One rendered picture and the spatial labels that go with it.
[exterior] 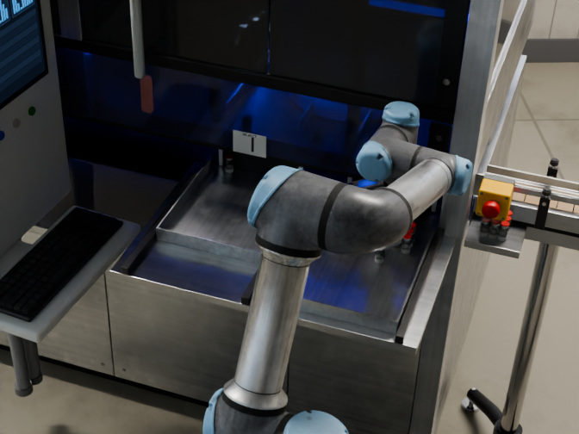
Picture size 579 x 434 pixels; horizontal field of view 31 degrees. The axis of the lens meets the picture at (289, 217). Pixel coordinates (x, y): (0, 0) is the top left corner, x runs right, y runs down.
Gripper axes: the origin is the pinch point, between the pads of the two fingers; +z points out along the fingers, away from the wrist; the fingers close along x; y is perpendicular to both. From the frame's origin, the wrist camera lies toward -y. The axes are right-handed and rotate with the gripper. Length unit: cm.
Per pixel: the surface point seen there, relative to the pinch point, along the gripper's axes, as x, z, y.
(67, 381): 16, 93, -97
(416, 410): 15, 65, 12
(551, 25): 290, 75, 13
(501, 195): 14.7, -9.4, 23.8
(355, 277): -7.7, 5.2, -2.9
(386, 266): -1.4, 5.2, 2.5
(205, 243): -10.9, 2.9, -37.6
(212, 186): 13.7, 5.2, -46.1
